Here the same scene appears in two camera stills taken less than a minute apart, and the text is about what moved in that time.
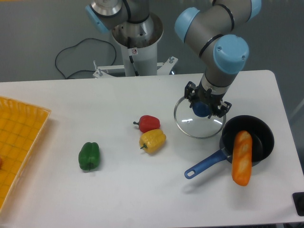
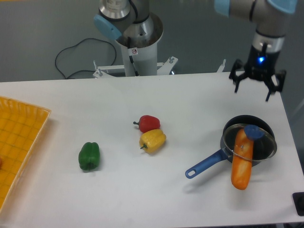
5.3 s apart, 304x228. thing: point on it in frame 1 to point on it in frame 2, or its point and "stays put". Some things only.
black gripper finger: (189, 90) to (237, 65)
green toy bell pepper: (89, 156) stays put
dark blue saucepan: (262, 142) stays put
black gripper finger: (225, 108) to (272, 88)
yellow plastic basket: (21, 125) stays put
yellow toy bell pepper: (153, 141) stays put
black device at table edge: (298, 197) stays put
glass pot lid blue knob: (196, 127) to (264, 143)
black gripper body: (202, 95) to (260, 64)
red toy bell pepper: (147, 122) stays put
